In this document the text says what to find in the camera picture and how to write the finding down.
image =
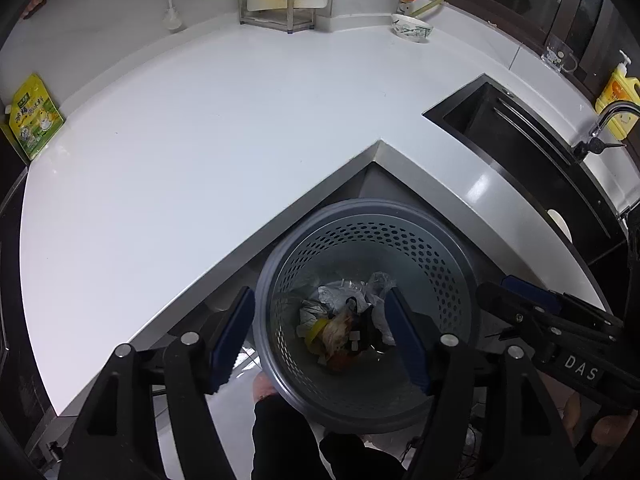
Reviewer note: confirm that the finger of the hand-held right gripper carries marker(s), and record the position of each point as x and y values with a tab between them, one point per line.
530	290
500	302

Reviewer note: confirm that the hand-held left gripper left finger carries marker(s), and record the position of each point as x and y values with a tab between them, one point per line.
232	340

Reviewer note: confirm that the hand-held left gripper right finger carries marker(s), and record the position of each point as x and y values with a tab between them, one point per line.
407	345

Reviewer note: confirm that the dark grey cloth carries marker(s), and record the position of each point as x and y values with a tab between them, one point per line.
370	332

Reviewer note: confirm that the grey perforated waste bin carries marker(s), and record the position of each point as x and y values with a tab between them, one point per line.
440	270

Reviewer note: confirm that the yellow wrapper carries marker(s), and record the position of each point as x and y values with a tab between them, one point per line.
315	332

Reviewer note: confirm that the white paper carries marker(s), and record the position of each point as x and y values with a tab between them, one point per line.
320	295

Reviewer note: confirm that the person's right hand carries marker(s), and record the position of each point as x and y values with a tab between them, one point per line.
612	427

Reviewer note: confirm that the white plate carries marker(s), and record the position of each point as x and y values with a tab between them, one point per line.
559	222

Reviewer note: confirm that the black sink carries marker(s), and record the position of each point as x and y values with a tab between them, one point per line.
515	150

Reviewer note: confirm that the steel faucet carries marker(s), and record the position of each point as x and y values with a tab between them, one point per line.
600	120

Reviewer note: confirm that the yellow soap bottle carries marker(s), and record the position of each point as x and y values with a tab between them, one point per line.
617	95

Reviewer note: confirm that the clear glass mug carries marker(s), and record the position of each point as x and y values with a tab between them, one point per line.
557	55

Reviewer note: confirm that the white patterned bowl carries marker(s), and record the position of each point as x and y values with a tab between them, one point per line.
412	27

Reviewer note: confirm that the yellow green pouch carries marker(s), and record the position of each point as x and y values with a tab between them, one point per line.
35	120

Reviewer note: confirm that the steel board rack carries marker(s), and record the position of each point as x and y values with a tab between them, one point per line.
277	17

